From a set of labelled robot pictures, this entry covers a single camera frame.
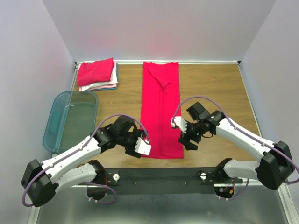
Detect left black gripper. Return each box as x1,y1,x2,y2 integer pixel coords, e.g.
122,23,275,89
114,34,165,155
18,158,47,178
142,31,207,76
117,129,148,159

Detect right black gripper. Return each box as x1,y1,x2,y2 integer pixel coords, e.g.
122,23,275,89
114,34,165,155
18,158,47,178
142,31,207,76
178,118,205,150

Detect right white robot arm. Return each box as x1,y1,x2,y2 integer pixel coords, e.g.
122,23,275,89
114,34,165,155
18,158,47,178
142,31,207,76
171,102,295,190

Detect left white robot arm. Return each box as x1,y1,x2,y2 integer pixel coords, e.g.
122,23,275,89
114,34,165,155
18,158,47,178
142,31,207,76
21,114,151,207

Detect teal plastic bin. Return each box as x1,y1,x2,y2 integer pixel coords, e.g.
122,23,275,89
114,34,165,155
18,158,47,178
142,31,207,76
43,91,98,154

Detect folded white t-shirt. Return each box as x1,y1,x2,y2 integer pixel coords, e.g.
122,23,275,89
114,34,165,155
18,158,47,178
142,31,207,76
78,61,118,91

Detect folded pink t-shirt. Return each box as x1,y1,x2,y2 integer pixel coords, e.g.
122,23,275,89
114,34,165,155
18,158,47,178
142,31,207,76
78,84,117,91

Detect metal lower shelf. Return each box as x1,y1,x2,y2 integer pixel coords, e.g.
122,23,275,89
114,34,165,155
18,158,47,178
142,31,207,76
28,184,299,224

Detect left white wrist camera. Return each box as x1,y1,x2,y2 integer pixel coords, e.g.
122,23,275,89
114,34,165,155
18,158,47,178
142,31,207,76
134,137,151,155

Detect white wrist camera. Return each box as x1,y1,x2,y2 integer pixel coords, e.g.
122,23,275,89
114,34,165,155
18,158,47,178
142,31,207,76
134,137,151,155
171,116,188,133

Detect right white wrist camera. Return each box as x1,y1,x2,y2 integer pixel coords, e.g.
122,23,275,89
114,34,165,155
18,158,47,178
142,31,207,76
171,116,188,133

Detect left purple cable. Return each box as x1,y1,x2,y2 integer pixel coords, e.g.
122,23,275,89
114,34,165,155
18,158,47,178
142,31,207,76
21,113,150,208

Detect purple cable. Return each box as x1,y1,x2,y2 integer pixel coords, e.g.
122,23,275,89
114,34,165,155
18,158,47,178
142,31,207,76
21,113,150,208
172,96,299,185

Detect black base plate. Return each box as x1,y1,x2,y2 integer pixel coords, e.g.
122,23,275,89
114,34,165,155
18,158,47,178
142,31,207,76
91,167,233,195

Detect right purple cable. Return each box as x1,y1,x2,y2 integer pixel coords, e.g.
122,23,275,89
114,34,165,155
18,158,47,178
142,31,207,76
172,96,299,185

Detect aluminium frame rail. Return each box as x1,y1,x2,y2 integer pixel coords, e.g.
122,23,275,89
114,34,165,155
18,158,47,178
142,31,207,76
37,168,290,187

